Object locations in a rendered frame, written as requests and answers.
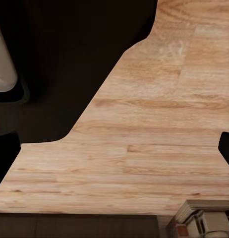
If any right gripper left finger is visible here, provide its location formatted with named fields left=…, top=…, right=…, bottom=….
left=0, top=132, right=21, bottom=183

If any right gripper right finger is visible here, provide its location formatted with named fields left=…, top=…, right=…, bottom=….
left=218, top=132, right=229, bottom=164

